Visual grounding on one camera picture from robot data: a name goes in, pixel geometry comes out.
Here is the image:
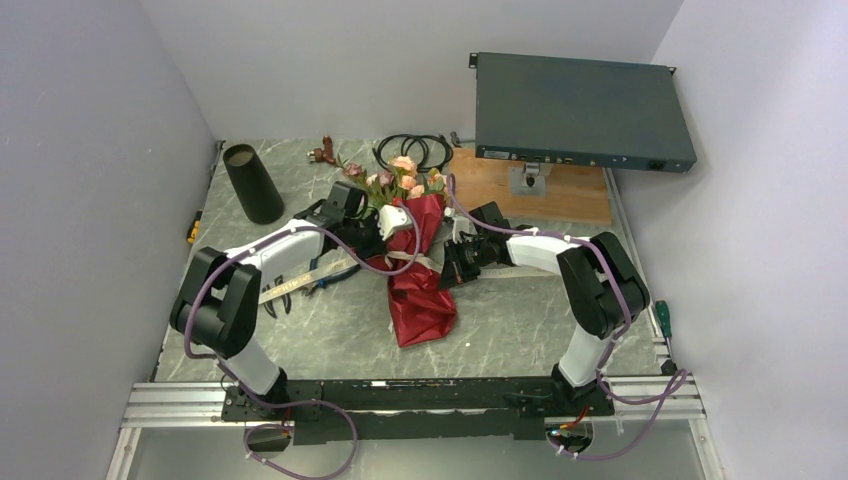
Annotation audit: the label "red flower bouquet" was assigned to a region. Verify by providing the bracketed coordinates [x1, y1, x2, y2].
[341, 156, 457, 347]

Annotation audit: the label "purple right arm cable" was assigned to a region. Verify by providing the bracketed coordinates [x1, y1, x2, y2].
[445, 173, 692, 463]

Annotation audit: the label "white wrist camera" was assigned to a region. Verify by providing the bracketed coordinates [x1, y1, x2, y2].
[443, 207, 475, 242]
[377, 205, 414, 242]

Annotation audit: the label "black pruning shears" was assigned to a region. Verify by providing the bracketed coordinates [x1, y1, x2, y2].
[261, 275, 292, 319]

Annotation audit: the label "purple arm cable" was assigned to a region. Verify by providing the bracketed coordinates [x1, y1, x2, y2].
[445, 173, 692, 463]
[182, 205, 425, 480]

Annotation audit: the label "beige ribbon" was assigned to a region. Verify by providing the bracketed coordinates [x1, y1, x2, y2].
[256, 250, 564, 307]

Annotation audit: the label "dark green network switch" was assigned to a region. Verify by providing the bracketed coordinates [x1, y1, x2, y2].
[469, 52, 697, 173]

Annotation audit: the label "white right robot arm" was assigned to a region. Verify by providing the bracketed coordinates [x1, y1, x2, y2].
[438, 202, 650, 415]

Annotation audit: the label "black cone vase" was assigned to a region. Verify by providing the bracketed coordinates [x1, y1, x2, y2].
[222, 144, 285, 225]

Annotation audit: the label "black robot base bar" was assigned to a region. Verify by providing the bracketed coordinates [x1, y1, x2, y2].
[221, 376, 615, 446]

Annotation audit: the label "aluminium frame rail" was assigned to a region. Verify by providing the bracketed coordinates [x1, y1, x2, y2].
[105, 376, 728, 479]

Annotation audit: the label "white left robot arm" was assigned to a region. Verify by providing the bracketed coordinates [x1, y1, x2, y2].
[169, 182, 396, 420]

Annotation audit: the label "coiled black cable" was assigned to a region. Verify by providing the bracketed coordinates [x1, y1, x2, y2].
[372, 133, 455, 174]

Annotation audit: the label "metal switch stand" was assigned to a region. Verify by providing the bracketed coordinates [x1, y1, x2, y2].
[508, 162, 552, 197]

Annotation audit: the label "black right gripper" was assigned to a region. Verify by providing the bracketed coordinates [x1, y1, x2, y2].
[437, 237, 492, 291]

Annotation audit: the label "green handled screwdriver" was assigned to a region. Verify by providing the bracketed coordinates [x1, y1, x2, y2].
[654, 300, 674, 360]

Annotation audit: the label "wooden board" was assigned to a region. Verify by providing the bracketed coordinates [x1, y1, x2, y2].
[448, 148, 612, 226]

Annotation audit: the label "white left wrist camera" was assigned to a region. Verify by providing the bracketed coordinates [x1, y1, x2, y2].
[377, 205, 414, 242]

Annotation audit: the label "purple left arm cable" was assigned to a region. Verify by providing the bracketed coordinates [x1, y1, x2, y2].
[182, 205, 425, 480]

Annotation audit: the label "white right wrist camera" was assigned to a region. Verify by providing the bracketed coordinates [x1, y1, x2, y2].
[443, 207, 475, 242]

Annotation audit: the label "yellow tool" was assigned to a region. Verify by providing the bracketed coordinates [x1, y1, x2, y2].
[186, 210, 202, 244]

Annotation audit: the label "blue handled pliers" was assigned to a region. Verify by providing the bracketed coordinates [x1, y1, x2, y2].
[303, 264, 361, 297]

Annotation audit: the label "brown small figurine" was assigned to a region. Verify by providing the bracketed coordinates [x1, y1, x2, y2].
[307, 135, 339, 167]

